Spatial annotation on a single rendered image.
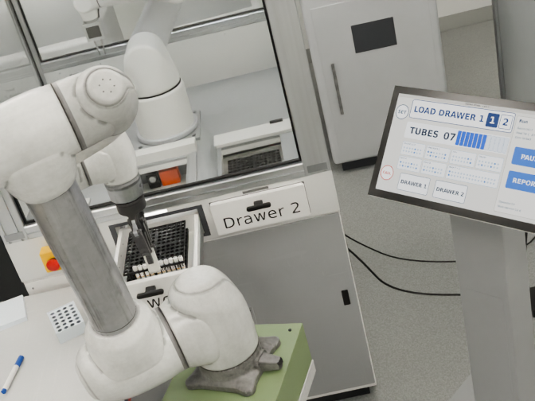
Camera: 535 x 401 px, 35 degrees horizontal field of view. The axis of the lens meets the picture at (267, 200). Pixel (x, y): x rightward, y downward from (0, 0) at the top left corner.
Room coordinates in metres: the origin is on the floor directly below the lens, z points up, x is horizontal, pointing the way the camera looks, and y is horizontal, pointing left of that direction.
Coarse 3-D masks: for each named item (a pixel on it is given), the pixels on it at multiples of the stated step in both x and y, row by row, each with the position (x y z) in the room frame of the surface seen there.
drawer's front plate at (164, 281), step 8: (176, 272) 1.92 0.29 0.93; (136, 280) 1.93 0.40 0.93; (144, 280) 1.92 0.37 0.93; (152, 280) 1.91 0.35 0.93; (160, 280) 1.91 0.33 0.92; (168, 280) 1.91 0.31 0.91; (128, 288) 1.92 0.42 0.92; (136, 288) 1.92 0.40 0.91; (144, 288) 1.92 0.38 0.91; (160, 288) 1.91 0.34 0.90; (168, 288) 1.91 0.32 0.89; (136, 296) 1.92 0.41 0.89; (160, 296) 1.91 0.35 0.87; (160, 304) 1.91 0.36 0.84
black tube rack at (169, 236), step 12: (156, 228) 2.22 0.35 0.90; (168, 228) 2.21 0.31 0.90; (180, 228) 2.18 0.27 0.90; (132, 240) 2.19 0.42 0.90; (156, 240) 2.15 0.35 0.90; (168, 240) 2.14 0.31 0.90; (180, 240) 2.12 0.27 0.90; (132, 252) 2.12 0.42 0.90; (156, 252) 2.09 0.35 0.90; (168, 252) 2.08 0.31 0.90; (180, 252) 2.06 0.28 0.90; (132, 264) 2.07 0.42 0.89; (180, 264) 2.02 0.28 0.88; (132, 276) 2.04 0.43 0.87
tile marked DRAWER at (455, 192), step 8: (440, 184) 1.87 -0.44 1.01; (448, 184) 1.86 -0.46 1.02; (456, 184) 1.84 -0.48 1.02; (440, 192) 1.86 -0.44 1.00; (448, 192) 1.84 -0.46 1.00; (456, 192) 1.83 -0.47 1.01; (464, 192) 1.81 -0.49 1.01; (448, 200) 1.83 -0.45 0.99; (456, 200) 1.82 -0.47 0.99; (464, 200) 1.80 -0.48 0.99
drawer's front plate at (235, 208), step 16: (272, 192) 2.21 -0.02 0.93; (288, 192) 2.21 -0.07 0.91; (304, 192) 2.20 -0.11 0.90; (224, 208) 2.22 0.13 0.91; (240, 208) 2.22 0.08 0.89; (272, 208) 2.21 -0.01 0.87; (288, 208) 2.21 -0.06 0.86; (304, 208) 2.20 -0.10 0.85; (224, 224) 2.22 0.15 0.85; (240, 224) 2.22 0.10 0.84; (256, 224) 2.21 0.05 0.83
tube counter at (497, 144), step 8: (448, 128) 1.95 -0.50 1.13; (448, 136) 1.93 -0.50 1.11; (456, 136) 1.92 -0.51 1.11; (464, 136) 1.90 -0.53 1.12; (472, 136) 1.89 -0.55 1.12; (480, 136) 1.87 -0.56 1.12; (488, 136) 1.86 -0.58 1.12; (496, 136) 1.84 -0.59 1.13; (448, 144) 1.92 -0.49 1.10; (456, 144) 1.91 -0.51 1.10; (464, 144) 1.89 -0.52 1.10; (472, 144) 1.88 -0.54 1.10; (480, 144) 1.86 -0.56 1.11; (488, 144) 1.85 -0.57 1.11; (496, 144) 1.83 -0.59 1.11; (504, 144) 1.82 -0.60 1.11; (496, 152) 1.82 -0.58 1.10; (504, 152) 1.81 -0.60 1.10
